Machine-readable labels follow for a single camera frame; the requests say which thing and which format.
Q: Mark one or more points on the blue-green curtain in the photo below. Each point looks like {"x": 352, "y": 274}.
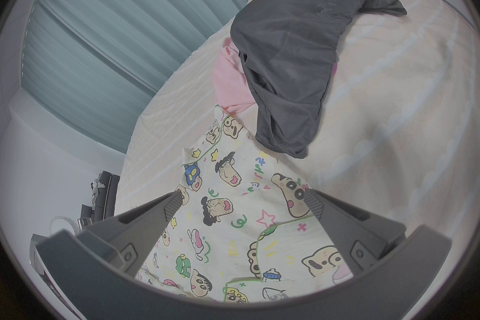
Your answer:
{"x": 112, "y": 29}

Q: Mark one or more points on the white round mirror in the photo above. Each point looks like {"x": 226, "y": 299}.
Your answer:
{"x": 60, "y": 226}

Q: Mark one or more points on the purple garment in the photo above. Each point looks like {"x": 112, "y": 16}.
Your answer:
{"x": 333, "y": 68}

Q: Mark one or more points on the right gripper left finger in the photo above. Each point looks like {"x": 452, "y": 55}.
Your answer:
{"x": 138, "y": 232}

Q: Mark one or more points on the bed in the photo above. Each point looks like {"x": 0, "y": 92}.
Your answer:
{"x": 393, "y": 86}

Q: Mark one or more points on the black slatted furniture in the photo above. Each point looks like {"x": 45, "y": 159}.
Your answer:
{"x": 107, "y": 194}

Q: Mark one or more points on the pink garment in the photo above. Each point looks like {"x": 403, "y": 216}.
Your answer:
{"x": 228, "y": 82}

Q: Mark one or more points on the black garment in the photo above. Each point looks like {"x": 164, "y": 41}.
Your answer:
{"x": 288, "y": 48}

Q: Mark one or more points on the white printed pyjama top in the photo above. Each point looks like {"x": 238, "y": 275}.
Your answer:
{"x": 232, "y": 206}

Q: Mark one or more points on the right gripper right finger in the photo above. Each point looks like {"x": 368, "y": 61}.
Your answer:
{"x": 348, "y": 232}

